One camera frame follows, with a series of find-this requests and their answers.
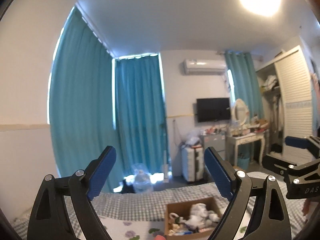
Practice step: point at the black wall television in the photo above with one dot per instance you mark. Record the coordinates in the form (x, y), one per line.
(213, 109)

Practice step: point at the grey mini fridge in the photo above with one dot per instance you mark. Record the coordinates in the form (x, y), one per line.
(217, 141)

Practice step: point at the wet wipes pack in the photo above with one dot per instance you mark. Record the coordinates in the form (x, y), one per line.
(181, 232)

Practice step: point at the grey checkered bedsheet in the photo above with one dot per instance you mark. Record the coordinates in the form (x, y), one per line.
(152, 206)

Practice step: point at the white floral quilt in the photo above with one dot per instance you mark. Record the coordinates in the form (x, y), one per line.
(122, 229)

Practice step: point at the brown cardboard box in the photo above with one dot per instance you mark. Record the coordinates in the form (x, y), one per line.
(183, 210)

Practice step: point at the large teal curtain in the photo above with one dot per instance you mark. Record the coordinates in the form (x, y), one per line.
(96, 101)

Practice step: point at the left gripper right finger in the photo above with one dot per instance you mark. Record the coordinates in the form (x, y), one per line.
(269, 218)

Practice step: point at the white folded sock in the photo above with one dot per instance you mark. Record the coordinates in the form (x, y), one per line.
(174, 218)

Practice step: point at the white dressing table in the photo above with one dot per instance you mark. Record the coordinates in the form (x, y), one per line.
(233, 143)

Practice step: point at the white slatted wardrobe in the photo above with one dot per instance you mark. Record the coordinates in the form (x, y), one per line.
(285, 86)

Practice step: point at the white suitcase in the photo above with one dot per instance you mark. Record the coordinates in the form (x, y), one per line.
(192, 163)

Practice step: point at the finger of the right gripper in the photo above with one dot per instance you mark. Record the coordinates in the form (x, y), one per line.
(279, 166)
(297, 142)

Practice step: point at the small teal curtain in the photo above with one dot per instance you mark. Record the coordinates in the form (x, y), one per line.
(246, 85)

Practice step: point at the white air conditioner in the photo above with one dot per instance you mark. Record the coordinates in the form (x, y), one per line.
(204, 67)

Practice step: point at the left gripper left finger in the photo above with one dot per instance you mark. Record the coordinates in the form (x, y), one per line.
(49, 217)

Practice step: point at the clear water jug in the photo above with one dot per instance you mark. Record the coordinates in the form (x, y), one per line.
(142, 181)

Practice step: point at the oval white vanity mirror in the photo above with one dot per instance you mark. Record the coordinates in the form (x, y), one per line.
(240, 112)

